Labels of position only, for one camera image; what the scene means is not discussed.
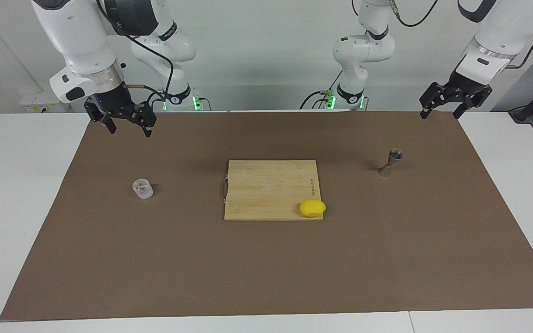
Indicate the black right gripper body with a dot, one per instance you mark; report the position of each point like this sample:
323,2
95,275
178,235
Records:
114,102

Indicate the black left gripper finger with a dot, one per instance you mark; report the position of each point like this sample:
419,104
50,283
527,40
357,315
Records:
474,99
433,97

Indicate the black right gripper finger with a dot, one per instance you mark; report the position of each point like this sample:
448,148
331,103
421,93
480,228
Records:
146,115
96,113

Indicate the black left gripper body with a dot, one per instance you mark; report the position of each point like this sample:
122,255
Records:
463,88

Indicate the small clear glass cup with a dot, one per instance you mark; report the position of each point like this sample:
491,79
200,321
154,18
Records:
142,188

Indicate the steel double jigger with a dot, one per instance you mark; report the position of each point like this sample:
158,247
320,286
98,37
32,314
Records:
392,159

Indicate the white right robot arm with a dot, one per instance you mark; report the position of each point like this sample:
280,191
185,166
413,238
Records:
72,27

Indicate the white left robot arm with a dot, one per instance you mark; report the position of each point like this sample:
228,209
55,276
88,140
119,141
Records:
502,27

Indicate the white box with yellow labels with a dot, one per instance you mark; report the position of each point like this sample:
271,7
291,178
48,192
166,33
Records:
44,101

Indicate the wooden cutting board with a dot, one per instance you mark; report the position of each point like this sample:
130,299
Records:
266,189

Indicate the yellow lemon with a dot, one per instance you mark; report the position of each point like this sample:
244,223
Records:
312,208

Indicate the brown table mat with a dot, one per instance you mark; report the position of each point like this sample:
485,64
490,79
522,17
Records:
266,268

